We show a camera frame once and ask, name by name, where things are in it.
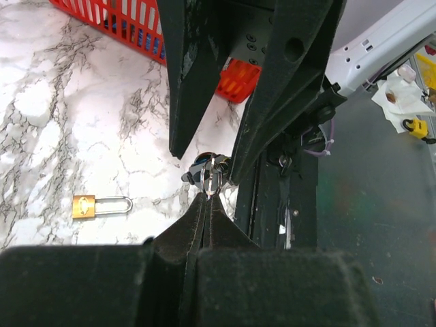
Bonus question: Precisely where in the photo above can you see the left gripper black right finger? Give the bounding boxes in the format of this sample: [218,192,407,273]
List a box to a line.
[202,195,260,250]

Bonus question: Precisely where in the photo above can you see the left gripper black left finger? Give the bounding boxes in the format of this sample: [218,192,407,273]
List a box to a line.
[151,193,207,266]

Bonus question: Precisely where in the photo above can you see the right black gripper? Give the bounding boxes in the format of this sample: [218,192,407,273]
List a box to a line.
[157,0,344,185]

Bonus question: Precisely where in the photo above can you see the small brass padlock with key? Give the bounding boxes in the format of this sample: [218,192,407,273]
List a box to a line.
[72,195,133,220]

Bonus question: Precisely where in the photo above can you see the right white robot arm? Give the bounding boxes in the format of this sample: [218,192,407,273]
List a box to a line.
[157,1,435,184]

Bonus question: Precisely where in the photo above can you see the red plastic basket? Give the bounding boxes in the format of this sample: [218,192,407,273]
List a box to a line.
[50,0,261,104]

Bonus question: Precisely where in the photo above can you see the white crumpled paper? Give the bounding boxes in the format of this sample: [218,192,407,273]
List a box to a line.
[371,64,435,134]

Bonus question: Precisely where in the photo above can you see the yellow padlock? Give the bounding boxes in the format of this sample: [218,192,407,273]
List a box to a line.
[401,118,435,145]

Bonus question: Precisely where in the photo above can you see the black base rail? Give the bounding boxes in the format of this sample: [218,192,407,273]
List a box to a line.
[234,133,318,249]

